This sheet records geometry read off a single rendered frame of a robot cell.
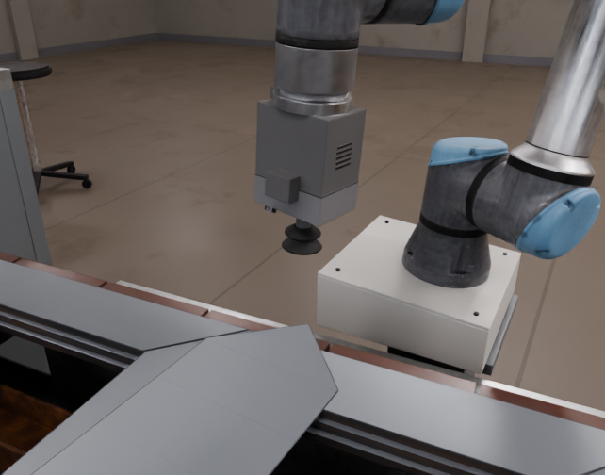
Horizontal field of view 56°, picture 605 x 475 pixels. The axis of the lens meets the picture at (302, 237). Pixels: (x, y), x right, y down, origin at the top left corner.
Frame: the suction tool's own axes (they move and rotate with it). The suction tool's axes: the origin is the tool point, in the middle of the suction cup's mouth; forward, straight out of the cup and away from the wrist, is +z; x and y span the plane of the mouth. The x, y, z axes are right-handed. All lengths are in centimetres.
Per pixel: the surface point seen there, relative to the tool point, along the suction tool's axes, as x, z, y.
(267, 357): -3.7, 13.5, -1.1
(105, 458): -23.7, 14.2, -2.9
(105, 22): 562, 102, -872
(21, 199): 14, 28, -92
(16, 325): -16.9, 17.9, -32.9
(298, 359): -1.7, 13.3, 1.9
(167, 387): -14.0, 14.1, -6.0
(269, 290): 115, 102, -100
